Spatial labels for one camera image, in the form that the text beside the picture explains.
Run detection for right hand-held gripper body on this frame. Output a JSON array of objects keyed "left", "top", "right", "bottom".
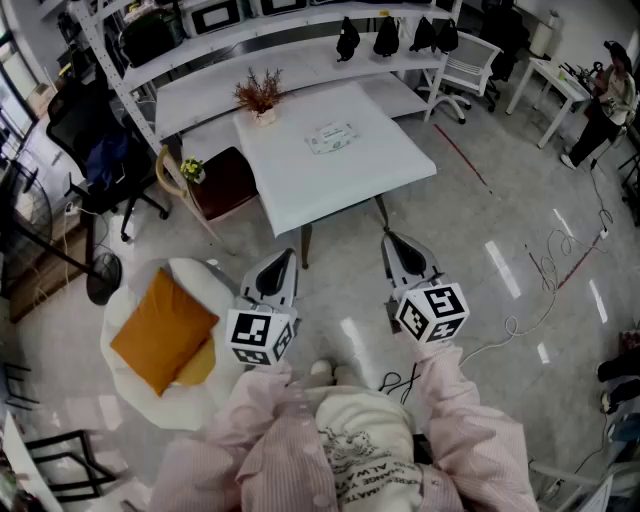
[{"left": 381, "top": 227, "right": 471, "bottom": 345}]

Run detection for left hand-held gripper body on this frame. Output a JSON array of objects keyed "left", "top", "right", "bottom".
[{"left": 225, "top": 248, "right": 302, "bottom": 370}]

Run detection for white wet wipe pack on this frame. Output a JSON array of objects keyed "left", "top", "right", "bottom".
[{"left": 304, "top": 121, "right": 363, "bottom": 157}]

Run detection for person's left forearm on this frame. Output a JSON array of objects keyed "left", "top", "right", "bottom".
[{"left": 199, "top": 357, "right": 306, "bottom": 451}]

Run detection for person's right forearm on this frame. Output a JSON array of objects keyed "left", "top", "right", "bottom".
[{"left": 412, "top": 342, "right": 501, "bottom": 441}]

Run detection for yellow cushion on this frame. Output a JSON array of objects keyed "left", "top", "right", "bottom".
[{"left": 172, "top": 337, "right": 217, "bottom": 387}]

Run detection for white round armchair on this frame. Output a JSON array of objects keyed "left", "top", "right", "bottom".
[{"left": 99, "top": 257, "right": 241, "bottom": 431}]

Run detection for orange cushion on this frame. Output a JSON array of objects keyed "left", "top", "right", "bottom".
[{"left": 109, "top": 267, "right": 220, "bottom": 398}]

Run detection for black waist battery box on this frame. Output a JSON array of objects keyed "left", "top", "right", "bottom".
[{"left": 412, "top": 434, "right": 434, "bottom": 466}]

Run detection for brown wooden chair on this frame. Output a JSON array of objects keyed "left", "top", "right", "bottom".
[{"left": 155, "top": 144, "right": 261, "bottom": 256}]

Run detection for person's body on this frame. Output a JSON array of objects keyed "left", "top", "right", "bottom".
[{"left": 149, "top": 359, "right": 541, "bottom": 512}]

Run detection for white square table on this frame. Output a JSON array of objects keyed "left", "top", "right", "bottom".
[{"left": 232, "top": 81, "right": 439, "bottom": 271}]

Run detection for red floor tape line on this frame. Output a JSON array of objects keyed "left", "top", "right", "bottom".
[{"left": 433, "top": 123, "right": 494, "bottom": 196}]

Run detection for black floor fan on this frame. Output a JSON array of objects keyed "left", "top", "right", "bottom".
[{"left": 0, "top": 159, "right": 124, "bottom": 307}]

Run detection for yellow flowers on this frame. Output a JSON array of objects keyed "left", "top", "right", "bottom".
[{"left": 179, "top": 156, "right": 207, "bottom": 185}]

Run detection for blue jacket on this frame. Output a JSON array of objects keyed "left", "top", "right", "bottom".
[{"left": 87, "top": 134, "right": 131, "bottom": 186}]

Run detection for dried reddish potted plant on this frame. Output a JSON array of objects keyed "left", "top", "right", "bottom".
[{"left": 232, "top": 67, "right": 286, "bottom": 126}]

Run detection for white mesh office chair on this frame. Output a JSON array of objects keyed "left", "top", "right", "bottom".
[{"left": 417, "top": 30, "right": 504, "bottom": 125}]

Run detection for white desk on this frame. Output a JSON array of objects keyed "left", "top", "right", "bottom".
[{"left": 506, "top": 56, "right": 594, "bottom": 150}]

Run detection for black office chair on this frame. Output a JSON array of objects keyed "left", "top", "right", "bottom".
[
  {"left": 45, "top": 79, "right": 170, "bottom": 244},
  {"left": 479, "top": 4, "right": 531, "bottom": 111}
]

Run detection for white trash can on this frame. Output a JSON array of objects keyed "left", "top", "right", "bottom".
[{"left": 528, "top": 9, "right": 561, "bottom": 57}]

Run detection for black hard suitcase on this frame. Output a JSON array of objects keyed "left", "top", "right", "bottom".
[{"left": 121, "top": 12, "right": 184, "bottom": 69}]

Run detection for white case with black panel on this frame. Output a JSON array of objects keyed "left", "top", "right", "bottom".
[
  {"left": 257, "top": 0, "right": 310, "bottom": 17},
  {"left": 187, "top": 0, "right": 244, "bottom": 37}
]

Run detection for black cable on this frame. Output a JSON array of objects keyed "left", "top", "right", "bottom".
[{"left": 377, "top": 362, "right": 421, "bottom": 404}]

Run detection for white floor cable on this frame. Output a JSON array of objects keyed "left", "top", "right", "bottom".
[{"left": 459, "top": 209, "right": 614, "bottom": 369}]

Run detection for black metal frame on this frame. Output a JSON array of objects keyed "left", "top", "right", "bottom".
[{"left": 24, "top": 429, "right": 119, "bottom": 504}]

